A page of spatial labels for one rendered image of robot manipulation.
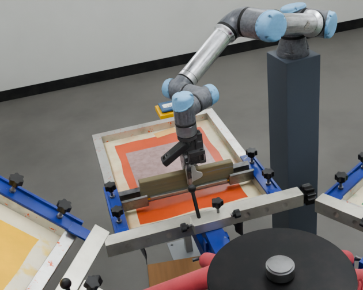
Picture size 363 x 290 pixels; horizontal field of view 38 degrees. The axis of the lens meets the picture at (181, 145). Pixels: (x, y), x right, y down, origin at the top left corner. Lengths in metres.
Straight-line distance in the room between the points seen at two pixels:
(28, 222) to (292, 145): 1.45
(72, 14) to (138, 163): 3.36
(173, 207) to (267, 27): 0.75
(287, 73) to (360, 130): 1.96
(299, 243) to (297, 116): 1.43
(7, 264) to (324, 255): 0.85
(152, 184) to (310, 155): 1.08
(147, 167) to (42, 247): 0.76
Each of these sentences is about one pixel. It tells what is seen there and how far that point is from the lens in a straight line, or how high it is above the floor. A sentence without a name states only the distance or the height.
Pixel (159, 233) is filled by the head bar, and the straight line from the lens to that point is 1.75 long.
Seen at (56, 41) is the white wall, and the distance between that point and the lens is 5.54.
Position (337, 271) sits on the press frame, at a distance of 1.18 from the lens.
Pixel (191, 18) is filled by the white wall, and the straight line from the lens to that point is 5.71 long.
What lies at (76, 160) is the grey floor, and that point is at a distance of 4.32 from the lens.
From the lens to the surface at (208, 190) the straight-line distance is 2.05.
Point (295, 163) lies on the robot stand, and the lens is 2.74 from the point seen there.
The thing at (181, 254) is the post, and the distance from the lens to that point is 3.21.
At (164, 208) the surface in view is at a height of 0.96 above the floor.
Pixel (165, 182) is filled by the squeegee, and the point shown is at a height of 1.05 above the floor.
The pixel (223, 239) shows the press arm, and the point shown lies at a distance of 1.69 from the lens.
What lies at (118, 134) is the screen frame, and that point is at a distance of 2.47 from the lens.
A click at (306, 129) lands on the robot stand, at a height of 0.83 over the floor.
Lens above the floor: 2.14
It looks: 30 degrees down
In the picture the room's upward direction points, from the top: 7 degrees counter-clockwise
